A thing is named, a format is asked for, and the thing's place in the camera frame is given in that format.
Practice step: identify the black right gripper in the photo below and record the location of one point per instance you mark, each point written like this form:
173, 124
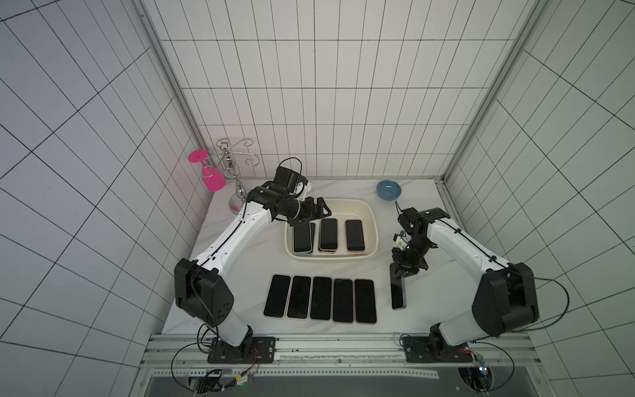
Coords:
409, 259

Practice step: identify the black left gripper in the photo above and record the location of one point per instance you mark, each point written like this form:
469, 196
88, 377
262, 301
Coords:
309, 214

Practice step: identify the black phone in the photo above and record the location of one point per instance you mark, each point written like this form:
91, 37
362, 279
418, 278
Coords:
276, 301
397, 290
321, 299
364, 294
299, 297

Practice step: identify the stack phone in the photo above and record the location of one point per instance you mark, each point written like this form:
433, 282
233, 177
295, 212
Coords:
303, 238
328, 237

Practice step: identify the phone with pink case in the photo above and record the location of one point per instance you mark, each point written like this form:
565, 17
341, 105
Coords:
343, 301

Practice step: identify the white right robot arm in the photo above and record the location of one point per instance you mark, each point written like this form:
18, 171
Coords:
505, 299

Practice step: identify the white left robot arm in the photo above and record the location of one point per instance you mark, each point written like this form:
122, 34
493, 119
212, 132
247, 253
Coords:
201, 289

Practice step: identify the white plastic storage box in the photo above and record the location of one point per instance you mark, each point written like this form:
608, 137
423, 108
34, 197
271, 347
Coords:
342, 210

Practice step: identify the blue ceramic bowl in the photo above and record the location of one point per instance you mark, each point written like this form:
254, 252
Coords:
388, 190

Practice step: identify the chrome wine glass rack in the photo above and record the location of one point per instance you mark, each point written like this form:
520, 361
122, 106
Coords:
228, 163

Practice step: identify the pink plastic wine glass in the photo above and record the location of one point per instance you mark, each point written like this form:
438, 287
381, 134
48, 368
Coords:
212, 178

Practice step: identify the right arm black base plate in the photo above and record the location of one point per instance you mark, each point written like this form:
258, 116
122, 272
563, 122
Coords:
429, 350

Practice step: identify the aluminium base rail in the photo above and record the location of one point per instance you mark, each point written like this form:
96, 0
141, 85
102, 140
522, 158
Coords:
332, 354

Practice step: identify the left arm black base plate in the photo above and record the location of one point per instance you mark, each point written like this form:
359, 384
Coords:
255, 349

